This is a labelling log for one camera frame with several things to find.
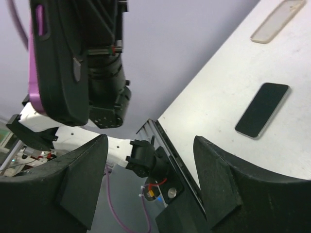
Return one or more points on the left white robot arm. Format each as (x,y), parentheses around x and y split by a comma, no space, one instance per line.
(39,131)

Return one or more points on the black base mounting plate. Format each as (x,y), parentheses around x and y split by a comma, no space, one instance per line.
(184,211)

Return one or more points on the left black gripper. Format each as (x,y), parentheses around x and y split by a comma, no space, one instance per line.
(109,94)

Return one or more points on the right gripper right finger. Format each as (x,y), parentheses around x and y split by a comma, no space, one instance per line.
(240,197)

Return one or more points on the black phone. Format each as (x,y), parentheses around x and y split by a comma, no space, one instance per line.
(262,109)
(58,86)

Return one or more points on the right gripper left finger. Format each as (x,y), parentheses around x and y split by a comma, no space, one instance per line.
(59,196)

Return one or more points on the beige phone case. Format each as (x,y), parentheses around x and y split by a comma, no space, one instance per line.
(276,21)

